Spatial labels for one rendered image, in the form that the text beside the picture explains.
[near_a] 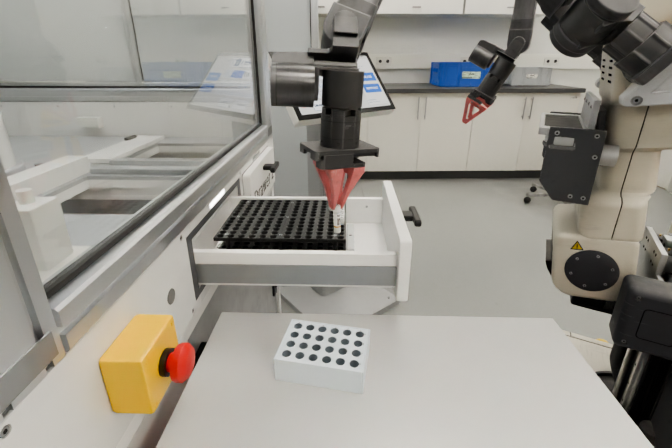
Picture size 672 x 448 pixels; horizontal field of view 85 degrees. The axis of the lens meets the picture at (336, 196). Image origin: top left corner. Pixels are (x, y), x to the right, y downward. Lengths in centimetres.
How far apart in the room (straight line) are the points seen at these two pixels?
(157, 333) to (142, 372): 4
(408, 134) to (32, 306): 348
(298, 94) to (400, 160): 325
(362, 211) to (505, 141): 327
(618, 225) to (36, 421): 98
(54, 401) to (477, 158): 378
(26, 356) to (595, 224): 96
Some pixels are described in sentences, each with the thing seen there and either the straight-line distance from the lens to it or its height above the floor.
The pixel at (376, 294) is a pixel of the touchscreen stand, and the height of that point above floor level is 3.
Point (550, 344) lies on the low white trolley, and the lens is 71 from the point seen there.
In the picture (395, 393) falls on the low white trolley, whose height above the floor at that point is 76.
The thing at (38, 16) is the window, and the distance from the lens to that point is 42.
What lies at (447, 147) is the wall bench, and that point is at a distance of 381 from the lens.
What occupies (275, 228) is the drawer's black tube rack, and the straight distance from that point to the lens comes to 66.
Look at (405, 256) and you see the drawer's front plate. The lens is 57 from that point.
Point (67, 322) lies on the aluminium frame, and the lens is 40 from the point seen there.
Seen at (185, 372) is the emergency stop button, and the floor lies 87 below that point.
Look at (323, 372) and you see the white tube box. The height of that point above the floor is 79.
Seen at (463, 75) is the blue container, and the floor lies 101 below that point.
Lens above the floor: 119
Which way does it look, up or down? 21 degrees down
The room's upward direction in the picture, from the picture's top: straight up
